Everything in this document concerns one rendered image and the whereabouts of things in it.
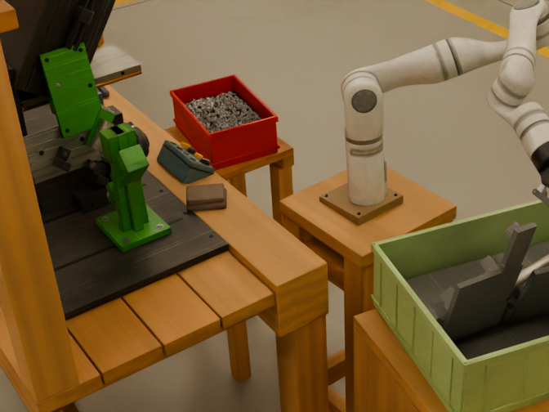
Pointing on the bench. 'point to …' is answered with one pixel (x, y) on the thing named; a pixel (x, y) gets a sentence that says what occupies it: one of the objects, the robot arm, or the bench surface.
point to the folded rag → (206, 197)
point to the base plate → (141, 273)
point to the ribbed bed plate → (38, 165)
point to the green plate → (71, 89)
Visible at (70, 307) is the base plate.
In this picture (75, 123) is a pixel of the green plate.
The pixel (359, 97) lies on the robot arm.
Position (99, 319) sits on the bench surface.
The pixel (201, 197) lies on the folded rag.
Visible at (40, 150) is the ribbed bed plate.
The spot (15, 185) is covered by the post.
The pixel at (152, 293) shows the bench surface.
